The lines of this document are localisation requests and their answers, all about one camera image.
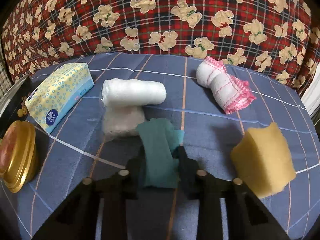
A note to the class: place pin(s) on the white ribbed panel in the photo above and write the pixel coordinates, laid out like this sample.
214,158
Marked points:
312,97

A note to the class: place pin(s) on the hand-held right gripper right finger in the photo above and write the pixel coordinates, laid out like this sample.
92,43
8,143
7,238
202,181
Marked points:
186,170

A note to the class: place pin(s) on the white cotton roll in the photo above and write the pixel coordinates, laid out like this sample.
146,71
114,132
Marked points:
135,92

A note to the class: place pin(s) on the white pink-edged cloth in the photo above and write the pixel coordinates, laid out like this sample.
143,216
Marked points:
217,82

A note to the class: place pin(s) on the pale fluffy towel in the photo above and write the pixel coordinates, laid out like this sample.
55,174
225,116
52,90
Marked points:
122,122

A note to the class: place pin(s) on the checkered curtain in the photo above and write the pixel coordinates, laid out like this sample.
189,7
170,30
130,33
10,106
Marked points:
3,72

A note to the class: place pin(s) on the gold round lid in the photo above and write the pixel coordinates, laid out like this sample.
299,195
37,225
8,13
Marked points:
17,155

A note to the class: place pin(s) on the bear print plaid blanket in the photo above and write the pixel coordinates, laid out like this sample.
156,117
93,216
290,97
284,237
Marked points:
150,17

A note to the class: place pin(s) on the yellow sponge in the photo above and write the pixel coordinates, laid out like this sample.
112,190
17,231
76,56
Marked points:
262,160

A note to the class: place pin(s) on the dotted tissue pack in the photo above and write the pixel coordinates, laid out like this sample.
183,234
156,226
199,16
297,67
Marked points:
57,97

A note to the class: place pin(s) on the teal cloth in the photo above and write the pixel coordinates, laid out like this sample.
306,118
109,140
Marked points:
157,155

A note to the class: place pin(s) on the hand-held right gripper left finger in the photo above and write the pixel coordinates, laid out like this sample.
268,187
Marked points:
132,175

